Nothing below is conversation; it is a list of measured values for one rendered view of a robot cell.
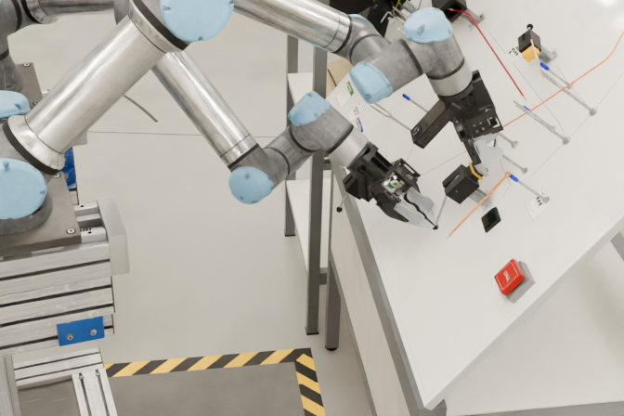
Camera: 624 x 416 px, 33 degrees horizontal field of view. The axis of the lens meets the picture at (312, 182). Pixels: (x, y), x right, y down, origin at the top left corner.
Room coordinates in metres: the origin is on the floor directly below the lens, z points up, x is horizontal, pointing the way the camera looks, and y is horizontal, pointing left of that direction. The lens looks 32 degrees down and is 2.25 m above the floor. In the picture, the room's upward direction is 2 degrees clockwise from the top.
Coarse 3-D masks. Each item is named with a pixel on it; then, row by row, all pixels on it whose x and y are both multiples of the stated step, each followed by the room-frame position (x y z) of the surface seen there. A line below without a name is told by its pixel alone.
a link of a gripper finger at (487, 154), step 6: (480, 138) 1.72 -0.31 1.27; (474, 144) 1.72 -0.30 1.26; (480, 144) 1.72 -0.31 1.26; (486, 144) 1.72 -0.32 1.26; (480, 150) 1.72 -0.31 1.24; (486, 150) 1.72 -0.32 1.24; (492, 150) 1.72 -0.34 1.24; (498, 150) 1.72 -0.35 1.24; (480, 156) 1.72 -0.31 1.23; (486, 156) 1.72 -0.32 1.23; (492, 156) 1.72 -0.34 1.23; (498, 156) 1.72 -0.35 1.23; (486, 162) 1.72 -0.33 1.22; (480, 168) 1.72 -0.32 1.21; (486, 174) 1.73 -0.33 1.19
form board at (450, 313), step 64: (512, 0) 2.25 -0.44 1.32; (576, 0) 2.06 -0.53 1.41; (512, 64) 2.06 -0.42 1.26; (576, 64) 1.89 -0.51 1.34; (384, 128) 2.25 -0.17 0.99; (448, 128) 2.05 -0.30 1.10; (512, 128) 1.88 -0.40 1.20; (576, 128) 1.74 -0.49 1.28; (512, 192) 1.73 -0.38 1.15; (576, 192) 1.60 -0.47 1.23; (384, 256) 1.86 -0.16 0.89; (448, 256) 1.71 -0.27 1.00; (512, 256) 1.58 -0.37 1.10; (576, 256) 1.48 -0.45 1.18; (448, 320) 1.56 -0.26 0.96; (512, 320) 1.46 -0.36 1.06; (448, 384) 1.43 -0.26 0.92
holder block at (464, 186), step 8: (456, 168) 1.77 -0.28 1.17; (464, 168) 1.76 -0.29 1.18; (448, 176) 1.77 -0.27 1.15; (464, 176) 1.73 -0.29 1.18; (448, 184) 1.76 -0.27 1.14; (456, 184) 1.73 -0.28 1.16; (464, 184) 1.73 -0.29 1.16; (472, 184) 1.73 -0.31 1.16; (448, 192) 1.73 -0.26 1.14; (456, 192) 1.73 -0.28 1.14; (464, 192) 1.73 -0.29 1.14; (472, 192) 1.74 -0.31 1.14; (456, 200) 1.73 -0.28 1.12; (464, 200) 1.74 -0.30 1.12
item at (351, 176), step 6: (348, 174) 2.03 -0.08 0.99; (354, 174) 2.02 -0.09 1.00; (348, 180) 2.02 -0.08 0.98; (354, 180) 2.00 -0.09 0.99; (348, 186) 2.00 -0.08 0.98; (354, 186) 1.99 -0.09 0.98; (348, 192) 1.99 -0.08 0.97; (354, 192) 1.99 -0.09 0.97; (360, 198) 1.99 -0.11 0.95; (342, 204) 2.01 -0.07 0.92; (336, 210) 2.01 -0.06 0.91; (342, 210) 2.01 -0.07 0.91
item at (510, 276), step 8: (512, 264) 1.52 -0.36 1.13; (504, 272) 1.52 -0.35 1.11; (512, 272) 1.51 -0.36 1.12; (520, 272) 1.50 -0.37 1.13; (496, 280) 1.52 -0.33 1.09; (504, 280) 1.50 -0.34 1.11; (512, 280) 1.49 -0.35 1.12; (520, 280) 1.49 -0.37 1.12; (504, 288) 1.49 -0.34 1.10; (512, 288) 1.49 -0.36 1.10
